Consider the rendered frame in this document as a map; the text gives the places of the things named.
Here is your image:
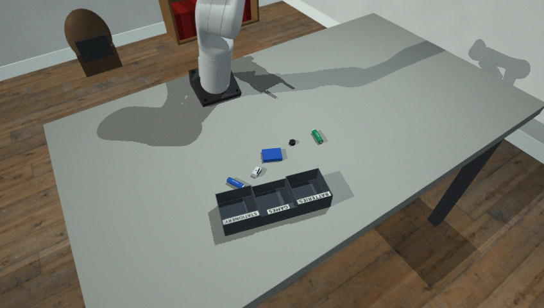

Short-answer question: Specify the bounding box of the black three-compartment bin rack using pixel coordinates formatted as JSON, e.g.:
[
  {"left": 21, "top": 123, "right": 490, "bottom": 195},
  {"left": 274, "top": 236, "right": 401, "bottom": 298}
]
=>
[{"left": 217, "top": 168, "right": 333, "bottom": 236}]

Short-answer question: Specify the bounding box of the blue aa battery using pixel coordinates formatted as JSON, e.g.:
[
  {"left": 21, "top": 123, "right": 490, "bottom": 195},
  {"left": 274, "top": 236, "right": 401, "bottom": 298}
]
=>
[{"left": 226, "top": 177, "right": 246, "bottom": 188}]

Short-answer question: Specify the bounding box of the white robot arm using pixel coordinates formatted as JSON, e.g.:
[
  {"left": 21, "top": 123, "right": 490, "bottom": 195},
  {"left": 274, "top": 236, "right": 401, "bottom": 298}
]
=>
[{"left": 195, "top": 0, "right": 245, "bottom": 94}]

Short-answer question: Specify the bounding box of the green battery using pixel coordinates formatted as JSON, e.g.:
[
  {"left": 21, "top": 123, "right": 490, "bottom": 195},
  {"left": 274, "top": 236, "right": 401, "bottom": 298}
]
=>
[{"left": 312, "top": 129, "right": 323, "bottom": 144}]

